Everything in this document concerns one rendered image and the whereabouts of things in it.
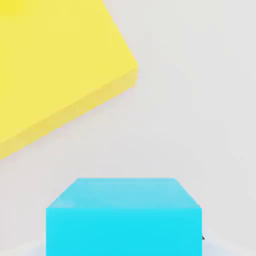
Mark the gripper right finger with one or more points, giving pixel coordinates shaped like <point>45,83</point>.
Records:
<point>210,247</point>

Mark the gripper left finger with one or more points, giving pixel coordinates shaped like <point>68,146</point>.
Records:
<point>39,251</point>

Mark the small cyan cube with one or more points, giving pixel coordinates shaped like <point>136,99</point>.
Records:
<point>124,230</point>

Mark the large yellow box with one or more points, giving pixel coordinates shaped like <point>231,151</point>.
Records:
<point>52,68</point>

